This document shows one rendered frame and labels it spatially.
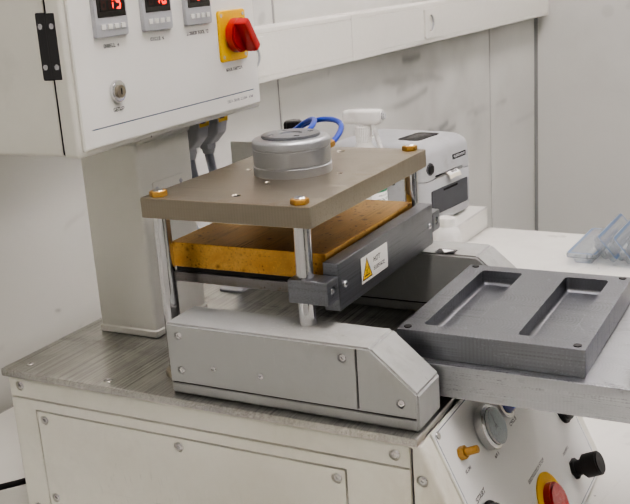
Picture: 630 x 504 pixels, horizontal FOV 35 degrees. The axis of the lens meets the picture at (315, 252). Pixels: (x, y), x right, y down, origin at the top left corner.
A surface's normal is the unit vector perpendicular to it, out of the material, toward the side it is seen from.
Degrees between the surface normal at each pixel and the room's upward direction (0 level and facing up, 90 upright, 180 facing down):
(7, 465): 0
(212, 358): 90
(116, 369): 0
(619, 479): 0
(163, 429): 90
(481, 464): 65
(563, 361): 90
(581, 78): 90
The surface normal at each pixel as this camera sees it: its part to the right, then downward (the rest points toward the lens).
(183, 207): -0.46, 0.27
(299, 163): 0.16, 0.26
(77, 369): -0.07, -0.96
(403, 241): 0.88, 0.07
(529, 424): 0.78, -0.34
